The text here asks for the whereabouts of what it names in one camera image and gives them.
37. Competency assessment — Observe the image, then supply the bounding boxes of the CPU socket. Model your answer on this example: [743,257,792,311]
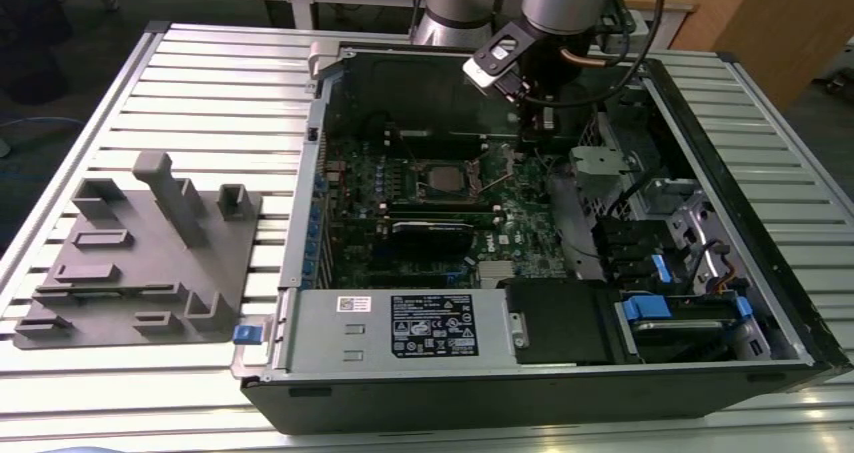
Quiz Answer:
[411,157,490,204]

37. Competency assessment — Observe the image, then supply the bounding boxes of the silver chipset heatsink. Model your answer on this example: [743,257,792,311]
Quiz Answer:
[475,259,520,281]

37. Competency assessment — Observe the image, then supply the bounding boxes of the coloured wire bundle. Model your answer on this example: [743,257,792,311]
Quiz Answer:
[706,270,739,297]

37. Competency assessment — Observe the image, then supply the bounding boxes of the black graphics card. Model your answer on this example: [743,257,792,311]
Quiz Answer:
[369,217,479,270]

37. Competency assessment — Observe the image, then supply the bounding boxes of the grey parts rack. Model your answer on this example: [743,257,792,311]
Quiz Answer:
[11,150,265,350]

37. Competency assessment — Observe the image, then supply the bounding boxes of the silver metal drive cage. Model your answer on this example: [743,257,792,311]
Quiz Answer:
[578,83,719,254]

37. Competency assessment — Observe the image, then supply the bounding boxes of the black office chair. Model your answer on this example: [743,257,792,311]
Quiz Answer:
[0,0,76,107]

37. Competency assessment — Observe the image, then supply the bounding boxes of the grey metal bracket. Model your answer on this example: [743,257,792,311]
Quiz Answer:
[567,145,636,192]

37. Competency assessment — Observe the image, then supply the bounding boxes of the hard disk in blue carrier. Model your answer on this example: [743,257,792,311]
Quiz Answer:
[616,292,754,365]

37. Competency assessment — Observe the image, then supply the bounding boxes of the blue floor cable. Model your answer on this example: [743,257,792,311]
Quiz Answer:
[0,115,85,134]

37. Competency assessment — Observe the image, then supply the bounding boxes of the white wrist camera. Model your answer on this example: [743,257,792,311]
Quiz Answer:
[462,21,536,94]

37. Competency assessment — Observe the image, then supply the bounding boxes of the black plastic drive bracket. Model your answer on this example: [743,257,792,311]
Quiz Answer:
[590,217,676,284]

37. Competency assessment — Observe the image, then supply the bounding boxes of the grey power supply unit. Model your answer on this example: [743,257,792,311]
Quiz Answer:
[284,287,523,375]

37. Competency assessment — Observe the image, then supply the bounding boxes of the chair base with wheels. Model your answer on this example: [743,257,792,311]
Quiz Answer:
[823,37,854,95]

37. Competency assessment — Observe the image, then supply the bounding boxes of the black wire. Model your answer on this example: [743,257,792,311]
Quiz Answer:
[606,170,659,222]
[686,238,730,287]

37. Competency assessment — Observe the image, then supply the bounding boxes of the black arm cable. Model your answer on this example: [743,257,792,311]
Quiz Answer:
[516,0,668,108]

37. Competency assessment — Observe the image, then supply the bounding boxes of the wooden cabinet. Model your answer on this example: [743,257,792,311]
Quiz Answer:
[670,0,854,112]

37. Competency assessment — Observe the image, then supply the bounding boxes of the black RAM slot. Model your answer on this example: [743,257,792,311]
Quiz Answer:
[387,198,494,211]
[399,135,488,148]
[407,145,488,159]
[384,210,503,223]

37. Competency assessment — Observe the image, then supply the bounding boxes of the green motherboard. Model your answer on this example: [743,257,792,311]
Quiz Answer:
[323,137,583,290]

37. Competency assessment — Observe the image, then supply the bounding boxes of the silver metal handle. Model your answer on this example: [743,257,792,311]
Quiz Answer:
[228,312,285,380]

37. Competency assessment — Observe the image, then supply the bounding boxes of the black open PC case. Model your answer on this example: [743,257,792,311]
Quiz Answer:
[229,40,854,437]

